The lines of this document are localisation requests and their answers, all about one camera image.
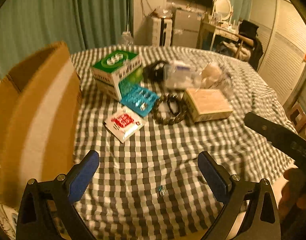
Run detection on tan cardboard product box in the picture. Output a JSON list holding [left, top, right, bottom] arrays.
[[183, 88, 233, 123]]

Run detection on cream scrunchie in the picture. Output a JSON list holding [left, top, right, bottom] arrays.
[[200, 61, 233, 98]]

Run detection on red white sachet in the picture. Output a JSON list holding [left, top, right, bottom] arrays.
[[104, 106, 146, 143]]

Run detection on dark bead bracelet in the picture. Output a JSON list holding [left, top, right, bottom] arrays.
[[152, 93, 189, 126]]

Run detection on clear cotton swab jar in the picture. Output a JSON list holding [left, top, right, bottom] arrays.
[[163, 60, 202, 90]]

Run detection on blue pill blister pack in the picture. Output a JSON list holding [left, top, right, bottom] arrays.
[[120, 85, 159, 118]]

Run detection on green white medicine box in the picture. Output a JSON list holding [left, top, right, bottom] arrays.
[[91, 50, 143, 101]]

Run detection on person's right hand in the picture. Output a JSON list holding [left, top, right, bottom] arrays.
[[278, 168, 306, 221]]

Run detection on brown cardboard box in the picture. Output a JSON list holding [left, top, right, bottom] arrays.
[[0, 41, 81, 209]]

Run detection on louvered wardrobe doors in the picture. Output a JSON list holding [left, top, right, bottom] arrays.
[[249, 0, 306, 104]]

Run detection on wooden chair with clothes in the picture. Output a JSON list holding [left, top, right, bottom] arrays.
[[229, 20, 263, 71]]

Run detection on white dressing table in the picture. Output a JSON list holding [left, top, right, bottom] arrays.
[[196, 21, 238, 51]]

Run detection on checkered bed sheet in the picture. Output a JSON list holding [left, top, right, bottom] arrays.
[[71, 46, 293, 239]]

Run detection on oval vanity mirror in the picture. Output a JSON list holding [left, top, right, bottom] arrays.
[[215, 0, 233, 21]]

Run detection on silver mini fridge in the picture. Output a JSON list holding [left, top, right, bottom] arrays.
[[172, 9, 201, 48]]

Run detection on white suitcase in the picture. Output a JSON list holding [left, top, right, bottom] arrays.
[[147, 16, 172, 47]]

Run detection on large water bottle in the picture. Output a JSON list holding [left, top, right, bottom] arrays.
[[118, 31, 134, 46]]

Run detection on green curtain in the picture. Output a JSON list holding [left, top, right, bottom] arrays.
[[0, 0, 132, 78]]

